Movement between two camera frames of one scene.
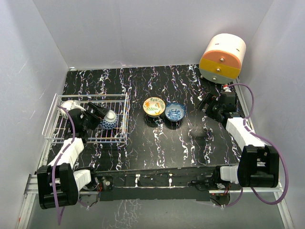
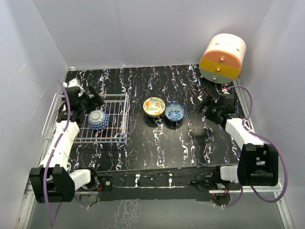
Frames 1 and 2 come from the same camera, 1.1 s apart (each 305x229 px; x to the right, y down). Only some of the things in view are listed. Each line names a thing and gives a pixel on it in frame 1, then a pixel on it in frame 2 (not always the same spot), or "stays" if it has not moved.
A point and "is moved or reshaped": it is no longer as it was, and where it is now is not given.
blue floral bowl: [175, 111] stays
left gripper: [97, 116] -> [96, 97]
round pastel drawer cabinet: [221, 61] stays
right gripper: [210, 99] stays
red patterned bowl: [110, 120] is moved or reshaped
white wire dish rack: [101, 118] stays
